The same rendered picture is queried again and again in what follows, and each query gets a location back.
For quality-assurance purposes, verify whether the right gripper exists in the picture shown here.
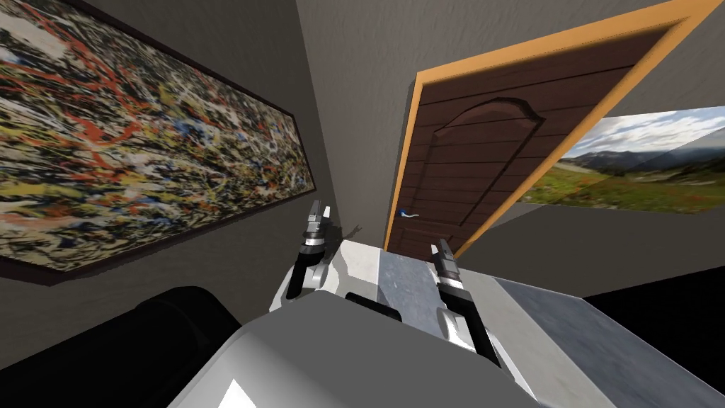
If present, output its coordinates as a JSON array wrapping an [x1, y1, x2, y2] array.
[[430, 237, 459, 274]]

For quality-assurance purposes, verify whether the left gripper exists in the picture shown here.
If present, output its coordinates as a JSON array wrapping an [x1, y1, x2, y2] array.
[[304, 199, 333, 242]]

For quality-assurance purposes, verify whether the dark brown wooden door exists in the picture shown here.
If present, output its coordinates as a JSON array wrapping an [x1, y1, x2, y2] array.
[[387, 27, 678, 263]]

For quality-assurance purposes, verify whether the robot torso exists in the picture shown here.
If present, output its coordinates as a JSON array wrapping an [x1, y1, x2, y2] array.
[[167, 288, 542, 408]]

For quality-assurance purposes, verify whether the mountain landscape picture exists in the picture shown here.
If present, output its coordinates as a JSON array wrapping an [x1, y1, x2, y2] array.
[[518, 105, 725, 216]]

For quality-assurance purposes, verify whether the abstract splatter painting, dark frame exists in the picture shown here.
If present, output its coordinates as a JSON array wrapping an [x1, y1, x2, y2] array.
[[0, 0, 318, 288]]

